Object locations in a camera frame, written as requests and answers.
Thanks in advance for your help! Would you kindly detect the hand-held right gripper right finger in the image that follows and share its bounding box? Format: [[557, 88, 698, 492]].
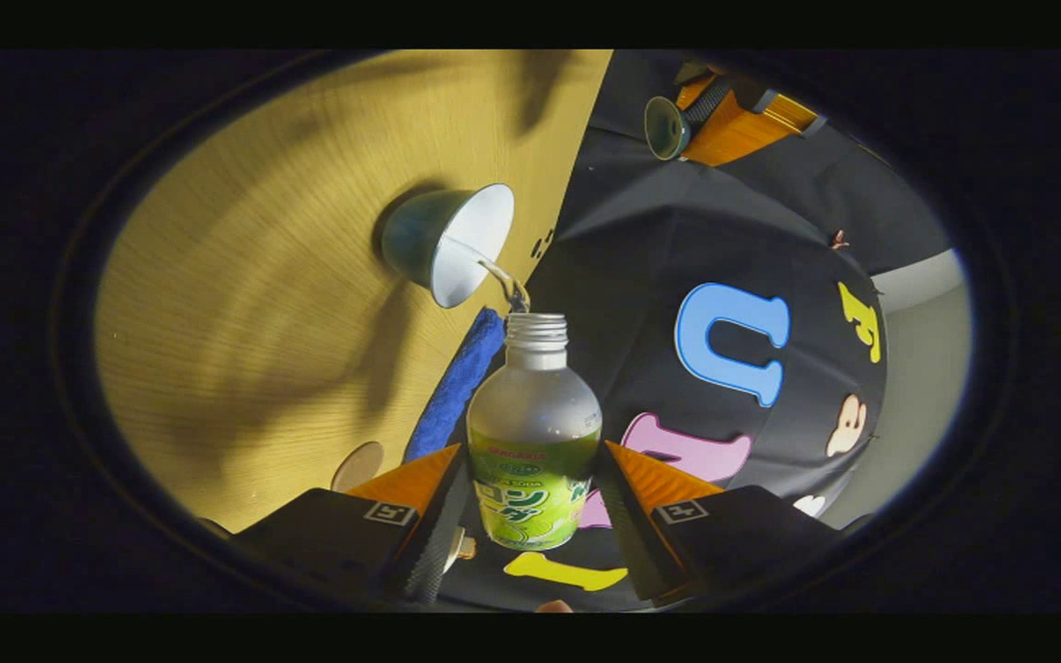
[[596, 439, 841, 607]]

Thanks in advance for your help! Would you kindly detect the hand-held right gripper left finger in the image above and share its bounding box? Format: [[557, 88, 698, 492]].
[[204, 443, 470, 607]]

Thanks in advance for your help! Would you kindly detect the teal teacup lid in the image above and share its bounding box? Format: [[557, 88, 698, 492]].
[[644, 96, 694, 163]]

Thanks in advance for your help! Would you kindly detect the round tan coaster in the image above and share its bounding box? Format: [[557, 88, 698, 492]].
[[330, 440, 386, 494]]

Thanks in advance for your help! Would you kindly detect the silver green water bottle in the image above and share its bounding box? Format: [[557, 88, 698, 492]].
[[465, 312, 604, 553]]

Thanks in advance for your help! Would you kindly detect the white teacup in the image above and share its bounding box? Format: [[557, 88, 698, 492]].
[[379, 182, 517, 310]]

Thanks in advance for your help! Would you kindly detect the black backdrop cloth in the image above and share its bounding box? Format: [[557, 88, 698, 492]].
[[443, 51, 955, 614]]

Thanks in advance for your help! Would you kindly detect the blue towel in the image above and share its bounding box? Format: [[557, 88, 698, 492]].
[[402, 307, 507, 465]]

